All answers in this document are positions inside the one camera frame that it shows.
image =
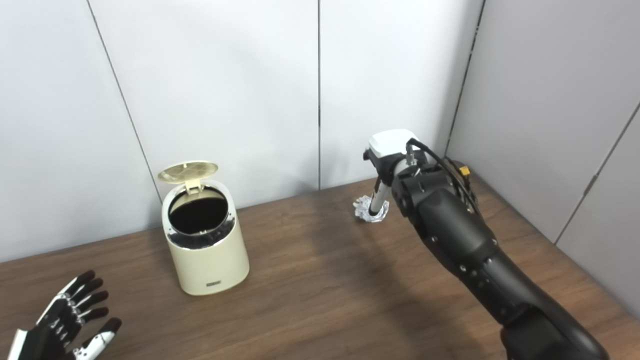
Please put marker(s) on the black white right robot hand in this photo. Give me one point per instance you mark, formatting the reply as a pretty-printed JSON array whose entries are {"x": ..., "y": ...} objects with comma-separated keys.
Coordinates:
[{"x": 392, "y": 145}]

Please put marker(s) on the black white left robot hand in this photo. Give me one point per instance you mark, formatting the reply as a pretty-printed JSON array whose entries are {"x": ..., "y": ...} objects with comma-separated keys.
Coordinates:
[{"x": 55, "y": 325}]

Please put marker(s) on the white paper ball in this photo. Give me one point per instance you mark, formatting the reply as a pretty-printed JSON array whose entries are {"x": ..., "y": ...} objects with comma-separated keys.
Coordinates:
[{"x": 361, "y": 207}]

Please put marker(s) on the cream-colored round bin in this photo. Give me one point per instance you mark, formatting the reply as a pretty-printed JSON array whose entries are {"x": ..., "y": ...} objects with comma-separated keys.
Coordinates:
[{"x": 210, "y": 260}]

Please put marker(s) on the cream round bin lid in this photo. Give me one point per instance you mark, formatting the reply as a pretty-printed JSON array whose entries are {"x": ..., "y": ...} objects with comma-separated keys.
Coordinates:
[{"x": 187, "y": 171}]

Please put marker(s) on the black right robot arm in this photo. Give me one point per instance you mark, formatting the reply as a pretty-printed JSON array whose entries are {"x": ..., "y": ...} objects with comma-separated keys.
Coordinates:
[{"x": 465, "y": 240}]

